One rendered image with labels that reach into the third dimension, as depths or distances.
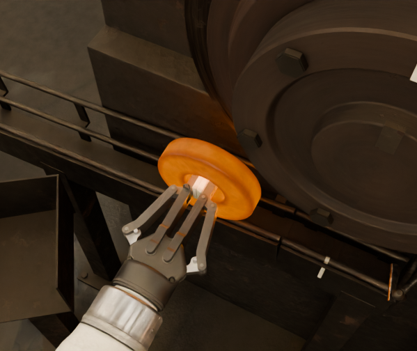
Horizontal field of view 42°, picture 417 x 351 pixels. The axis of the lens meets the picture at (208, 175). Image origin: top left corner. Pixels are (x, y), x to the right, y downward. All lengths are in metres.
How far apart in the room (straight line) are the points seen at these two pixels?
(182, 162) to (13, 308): 0.42
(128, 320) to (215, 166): 0.22
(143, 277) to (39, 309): 0.34
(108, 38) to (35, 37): 1.35
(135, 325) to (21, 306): 0.37
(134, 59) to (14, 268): 0.43
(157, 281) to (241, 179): 0.18
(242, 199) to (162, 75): 0.24
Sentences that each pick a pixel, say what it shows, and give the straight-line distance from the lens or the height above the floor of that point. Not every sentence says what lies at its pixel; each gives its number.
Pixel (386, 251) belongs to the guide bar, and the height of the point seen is 0.70.
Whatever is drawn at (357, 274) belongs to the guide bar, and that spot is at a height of 0.71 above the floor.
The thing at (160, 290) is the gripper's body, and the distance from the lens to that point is 0.69.
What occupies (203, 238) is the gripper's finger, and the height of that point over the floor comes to 0.85.
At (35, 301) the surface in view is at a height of 0.60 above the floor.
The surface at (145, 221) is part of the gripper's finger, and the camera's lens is 0.74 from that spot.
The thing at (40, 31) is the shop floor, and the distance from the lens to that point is 2.28.
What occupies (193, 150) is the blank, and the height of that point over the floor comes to 0.90.
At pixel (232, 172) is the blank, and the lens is 0.72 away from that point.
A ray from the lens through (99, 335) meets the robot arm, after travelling 0.67.
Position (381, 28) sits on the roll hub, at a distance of 0.39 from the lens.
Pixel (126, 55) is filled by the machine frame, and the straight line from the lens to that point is 0.89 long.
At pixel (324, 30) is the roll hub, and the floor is 1.23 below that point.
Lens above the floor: 1.51
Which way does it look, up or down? 58 degrees down
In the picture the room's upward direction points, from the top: straight up
